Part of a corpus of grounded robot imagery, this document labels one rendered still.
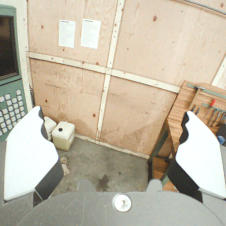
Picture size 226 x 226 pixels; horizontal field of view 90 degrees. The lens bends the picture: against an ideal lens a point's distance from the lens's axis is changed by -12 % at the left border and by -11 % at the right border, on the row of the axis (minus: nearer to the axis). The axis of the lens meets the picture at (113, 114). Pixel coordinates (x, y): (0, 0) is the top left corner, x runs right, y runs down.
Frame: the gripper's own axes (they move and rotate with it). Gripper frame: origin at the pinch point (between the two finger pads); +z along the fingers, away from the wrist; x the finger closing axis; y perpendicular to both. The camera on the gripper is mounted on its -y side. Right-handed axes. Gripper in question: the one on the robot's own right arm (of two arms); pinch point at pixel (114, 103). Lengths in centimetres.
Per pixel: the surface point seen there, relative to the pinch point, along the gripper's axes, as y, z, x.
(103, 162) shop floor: 159, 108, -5
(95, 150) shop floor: 157, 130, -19
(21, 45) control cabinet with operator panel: -1, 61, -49
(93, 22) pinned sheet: -20, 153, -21
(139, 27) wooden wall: -16, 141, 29
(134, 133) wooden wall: 120, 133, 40
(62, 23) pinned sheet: -19, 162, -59
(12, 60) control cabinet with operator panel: 5, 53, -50
